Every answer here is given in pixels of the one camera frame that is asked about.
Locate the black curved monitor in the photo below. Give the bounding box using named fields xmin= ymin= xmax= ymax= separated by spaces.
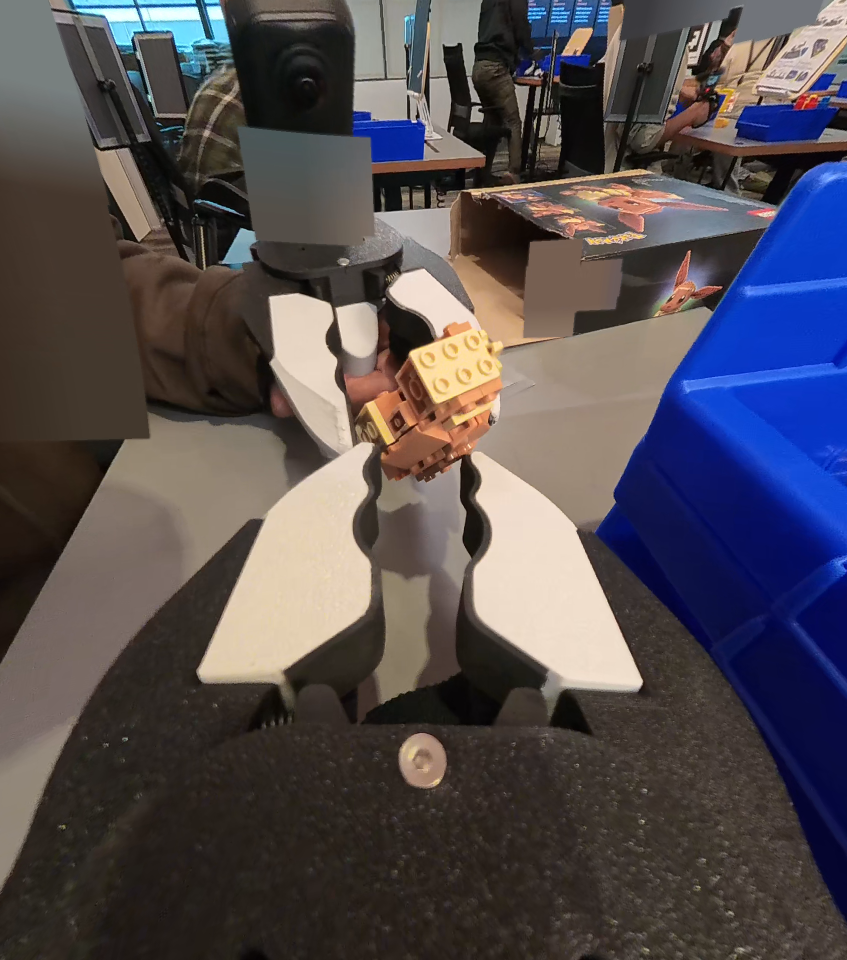
xmin=404 ymin=0 xmax=434 ymax=99

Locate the tablet on stand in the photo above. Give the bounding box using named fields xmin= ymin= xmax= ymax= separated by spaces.
xmin=54 ymin=9 xmax=153 ymax=151
xmin=603 ymin=30 xmax=692 ymax=175
xmin=132 ymin=31 xmax=194 ymax=123

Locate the person's left forearm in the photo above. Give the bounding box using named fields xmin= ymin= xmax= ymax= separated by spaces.
xmin=117 ymin=238 xmax=278 ymax=417

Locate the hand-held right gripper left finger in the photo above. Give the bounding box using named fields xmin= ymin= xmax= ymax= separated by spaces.
xmin=197 ymin=442 xmax=387 ymax=700

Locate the person's left hand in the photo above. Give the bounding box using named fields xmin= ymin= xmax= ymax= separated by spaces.
xmin=343 ymin=351 xmax=402 ymax=404

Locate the blue plastic storage bin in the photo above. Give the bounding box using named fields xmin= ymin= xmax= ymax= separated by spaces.
xmin=734 ymin=103 xmax=839 ymax=144
xmin=596 ymin=506 xmax=847 ymax=960
xmin=613 ymin=159 xmax=847 ymax=654
xmin=352 ymin=111 xmax=427 ymax=163

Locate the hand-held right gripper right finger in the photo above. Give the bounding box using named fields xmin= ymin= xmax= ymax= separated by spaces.
xmin=457 ymin=450 xmax=644 ymax=699

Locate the printed cardboard toy box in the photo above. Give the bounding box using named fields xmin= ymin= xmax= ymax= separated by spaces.
xmin=449 ymin=168 xmax=777 ymax=346

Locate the printed paper sheet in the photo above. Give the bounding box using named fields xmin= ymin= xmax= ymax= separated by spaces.
xmin=755 ymin=0 xmax=847 ymax=97

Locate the black office chair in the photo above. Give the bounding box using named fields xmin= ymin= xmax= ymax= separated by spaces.
xmin=442 ymin=43 xmax=512 ymax=155

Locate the grey table with wooden edge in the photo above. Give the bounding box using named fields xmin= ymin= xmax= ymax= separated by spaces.
xmin=674 ymin=123 xmax=847 ymax=207
xmin=371 ymin=127 xmax=487 ymax=213

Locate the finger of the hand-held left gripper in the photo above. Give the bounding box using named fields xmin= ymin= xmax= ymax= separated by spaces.
xmin=268 ymin=294 xmax=366 ymax=460
xmin=384 ymin=268 xmax=485 ymax=361

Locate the brown tan toy brick model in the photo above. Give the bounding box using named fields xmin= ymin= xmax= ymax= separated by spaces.
xmin=354 ymin=321 xmax=506 ymax=483

